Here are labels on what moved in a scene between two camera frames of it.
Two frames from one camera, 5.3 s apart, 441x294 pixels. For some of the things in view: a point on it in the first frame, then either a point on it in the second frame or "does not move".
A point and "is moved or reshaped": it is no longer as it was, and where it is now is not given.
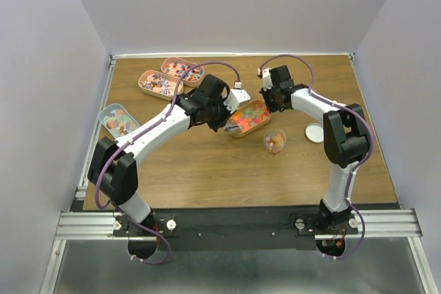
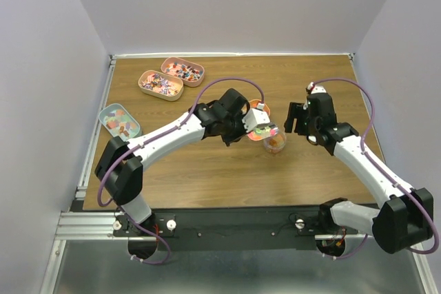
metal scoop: x=233 y=127 is moved or reshaped
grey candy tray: x=115 y=118 does not move
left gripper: x=216 y=126 → x=228 y=140
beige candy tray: x=159 y=85 does not move
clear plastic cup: x=273 y=140 does not move
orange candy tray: x=249 y=117 is moved or reshaped
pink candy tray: x=176 y=66 does not move
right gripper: x=271 y=108 → x=296 y=110
